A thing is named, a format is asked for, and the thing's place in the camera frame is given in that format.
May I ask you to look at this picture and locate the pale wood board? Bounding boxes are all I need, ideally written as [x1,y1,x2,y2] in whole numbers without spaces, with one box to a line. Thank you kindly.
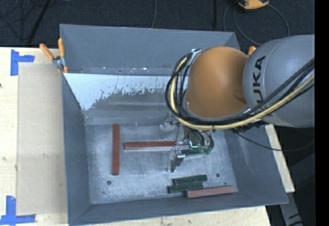
[15,62,69,217]

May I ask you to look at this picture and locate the dark green flat block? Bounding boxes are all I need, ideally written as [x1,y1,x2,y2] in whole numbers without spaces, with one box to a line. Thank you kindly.
[172,174,208,185]
[167,181,204,194]

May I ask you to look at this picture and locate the red-brown flat block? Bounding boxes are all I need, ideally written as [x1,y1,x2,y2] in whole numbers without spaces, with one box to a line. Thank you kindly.
[123,140,177,150]
[184,185,235,199]
[111,123,121,176]

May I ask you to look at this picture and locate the grey metal bin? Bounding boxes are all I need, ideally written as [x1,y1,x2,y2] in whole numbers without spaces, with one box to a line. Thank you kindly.
[59,24,289,226]

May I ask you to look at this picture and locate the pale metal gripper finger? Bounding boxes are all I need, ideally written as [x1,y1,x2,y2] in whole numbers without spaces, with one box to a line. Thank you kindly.
[160,114,181,133]
[168,149,186,173]

